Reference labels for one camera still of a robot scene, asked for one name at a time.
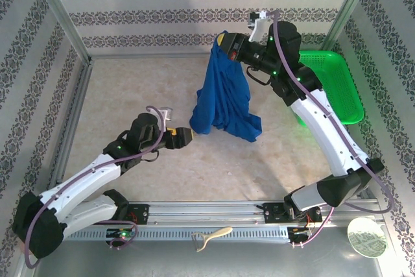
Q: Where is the cream vegetable peeler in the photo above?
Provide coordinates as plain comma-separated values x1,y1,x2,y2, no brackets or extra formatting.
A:
191,226,233,252

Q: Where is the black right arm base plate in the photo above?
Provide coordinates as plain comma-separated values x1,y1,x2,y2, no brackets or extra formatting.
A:
261,202,324,225

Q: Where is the blue t-shirt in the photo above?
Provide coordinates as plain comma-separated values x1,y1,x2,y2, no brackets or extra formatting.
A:
189,30,263,143

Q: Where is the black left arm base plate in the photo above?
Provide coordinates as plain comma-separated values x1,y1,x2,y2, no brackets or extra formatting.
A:
124,204,150,226

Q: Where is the small circuit board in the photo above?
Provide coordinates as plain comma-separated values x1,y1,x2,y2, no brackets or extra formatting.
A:
106,228,136,239
287,226,314,237

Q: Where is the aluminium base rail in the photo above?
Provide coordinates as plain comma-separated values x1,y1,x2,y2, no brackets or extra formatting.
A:
116,200,382,226

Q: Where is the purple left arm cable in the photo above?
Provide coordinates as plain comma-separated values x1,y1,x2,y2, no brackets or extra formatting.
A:
24,105,163,270

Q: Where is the round green patterned disc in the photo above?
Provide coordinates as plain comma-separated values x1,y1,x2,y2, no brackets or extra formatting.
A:
347,217,388,258

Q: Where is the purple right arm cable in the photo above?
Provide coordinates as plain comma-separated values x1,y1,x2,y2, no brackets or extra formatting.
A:
265,9,396,248

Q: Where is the green plastic basket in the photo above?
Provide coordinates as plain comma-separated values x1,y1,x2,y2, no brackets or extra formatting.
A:
296,49,364,127

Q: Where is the long aluminium frame rail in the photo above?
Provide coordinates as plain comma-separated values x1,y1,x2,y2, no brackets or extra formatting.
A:
88,51,327,60

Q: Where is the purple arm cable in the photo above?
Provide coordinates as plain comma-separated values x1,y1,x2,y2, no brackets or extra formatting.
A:
24,105,163,270
265,9,396,248

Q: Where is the aluminium side frame rail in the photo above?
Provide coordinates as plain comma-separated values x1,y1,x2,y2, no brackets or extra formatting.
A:
43,61,93,202

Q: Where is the aluminium frame post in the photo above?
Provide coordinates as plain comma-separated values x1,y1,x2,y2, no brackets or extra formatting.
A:
322,0,382,51
27,0,93,64

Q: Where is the slotted grey cable duct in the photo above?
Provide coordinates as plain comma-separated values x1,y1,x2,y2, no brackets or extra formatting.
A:
64,226,290,243

